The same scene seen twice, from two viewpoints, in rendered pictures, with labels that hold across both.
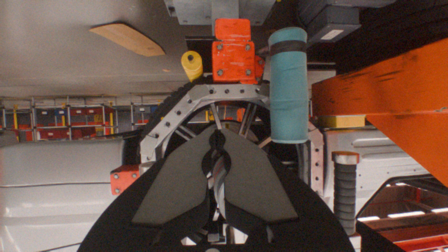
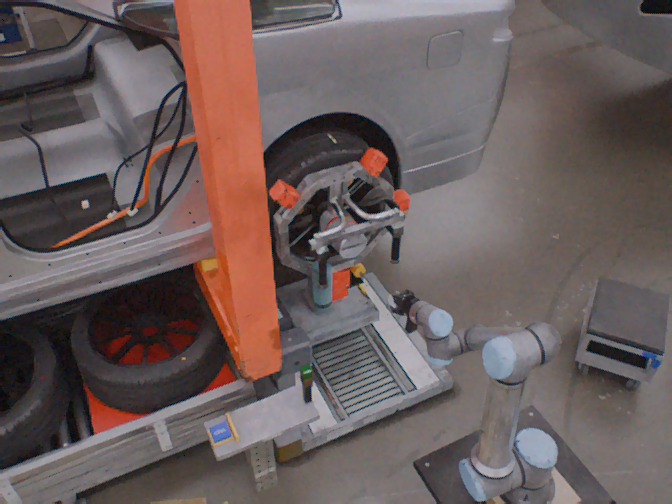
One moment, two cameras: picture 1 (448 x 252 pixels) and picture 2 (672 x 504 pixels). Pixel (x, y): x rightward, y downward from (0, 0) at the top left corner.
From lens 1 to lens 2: 2.72 m
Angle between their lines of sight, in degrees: 53
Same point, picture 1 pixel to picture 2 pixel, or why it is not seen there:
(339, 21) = (284, 322)
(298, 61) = (325, 301)
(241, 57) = (335, 284)
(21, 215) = (473, 133)
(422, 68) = not seen: hidden behind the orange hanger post
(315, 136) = (287, 261)
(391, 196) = not seen: outside the picture
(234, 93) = (338, 266)
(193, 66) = (359, 270)
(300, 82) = (324, 294)
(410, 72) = not seen: hidden behind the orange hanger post
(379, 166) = (180, 238)
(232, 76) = (340, 275)
